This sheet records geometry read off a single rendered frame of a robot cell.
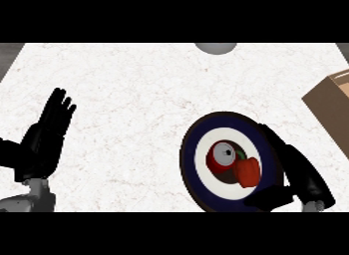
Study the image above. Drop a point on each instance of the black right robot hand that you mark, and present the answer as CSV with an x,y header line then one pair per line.
x,y
303,176

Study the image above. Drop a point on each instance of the dark blue and white plate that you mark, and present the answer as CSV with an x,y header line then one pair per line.
x,y
203,162

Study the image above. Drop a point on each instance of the red bell pepper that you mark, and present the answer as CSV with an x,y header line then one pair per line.
x,y
249,172

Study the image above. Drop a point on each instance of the grey round object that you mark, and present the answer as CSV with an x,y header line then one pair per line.
x,y
216,48

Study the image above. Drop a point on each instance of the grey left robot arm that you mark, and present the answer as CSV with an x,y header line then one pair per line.
x,y
25,200

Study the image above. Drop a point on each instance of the brown cardboard box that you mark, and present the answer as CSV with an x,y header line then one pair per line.
x,y
339,113

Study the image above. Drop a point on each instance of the red can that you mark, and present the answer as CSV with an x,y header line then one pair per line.
x,y
222,158

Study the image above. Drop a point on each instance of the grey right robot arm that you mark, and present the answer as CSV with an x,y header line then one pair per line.
x,y
312,205

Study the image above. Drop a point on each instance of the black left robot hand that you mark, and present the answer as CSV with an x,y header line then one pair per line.
x,y
43,146

